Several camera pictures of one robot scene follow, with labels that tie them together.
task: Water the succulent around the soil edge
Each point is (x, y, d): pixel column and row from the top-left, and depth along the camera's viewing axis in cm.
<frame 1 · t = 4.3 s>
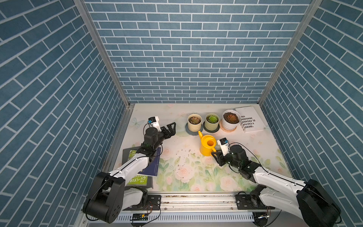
left hand: (174, 125, 83), fingers open
right hand: (214, 153, 85), fingers open
yellow plastic watering can: (207, 144, 86), point 12 cm above the table
cream pot with succulent: (194, 122, 101), point 8 cm above the table
green pot with succulent: (211, 121, 101), point 9 cm above the table
white pot with red succulent: (230, 119, 101), point 10 cm above the table
white book black text: (250, 120, 107), point 5 cm above the table
dark grey saucer left: (193, 133, 103), on the table
dark green saucer: (211, 131, 104), point 2 cm above the table
pink saucer: (227, 130, 104), point 2 cm above the table

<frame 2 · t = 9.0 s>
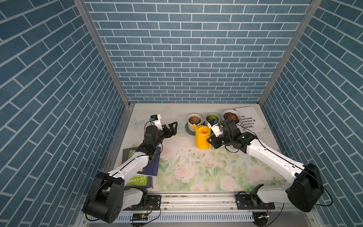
left hand: (175, 124, 83), fingers open
right hand: (209, 139, 81), fingers closed
yellow plastic watering can: (202, 133, 83), point 19 cm above the table
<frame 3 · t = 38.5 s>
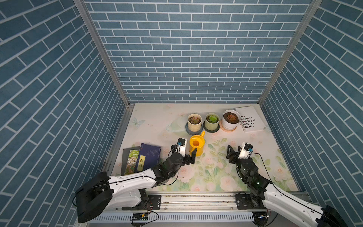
left hand: (193, 148, 78), fingers open
right hand: (233, 147, 82), fingers open
yellow plastic watering can: (197, 141, 87), point 12 cm above the table
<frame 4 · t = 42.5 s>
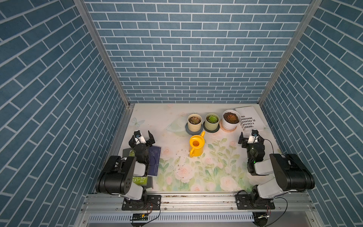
left hand: (145, 132, 88), fingers open
right hand: (251, 134, 90), fingers open
